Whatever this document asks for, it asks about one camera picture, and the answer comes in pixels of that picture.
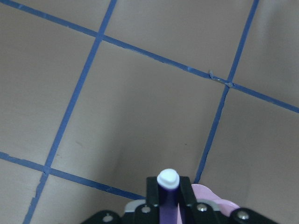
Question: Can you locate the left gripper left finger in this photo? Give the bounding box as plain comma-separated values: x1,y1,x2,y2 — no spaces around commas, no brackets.
82,177,160,224

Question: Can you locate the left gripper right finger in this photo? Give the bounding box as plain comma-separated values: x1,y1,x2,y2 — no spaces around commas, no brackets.
179,177,275,224

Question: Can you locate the purple marker pen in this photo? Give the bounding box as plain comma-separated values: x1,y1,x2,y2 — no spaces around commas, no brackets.
157,168,180,224

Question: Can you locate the pink mesh cup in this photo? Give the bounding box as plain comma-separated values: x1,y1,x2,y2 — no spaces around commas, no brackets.
177,181,240,224

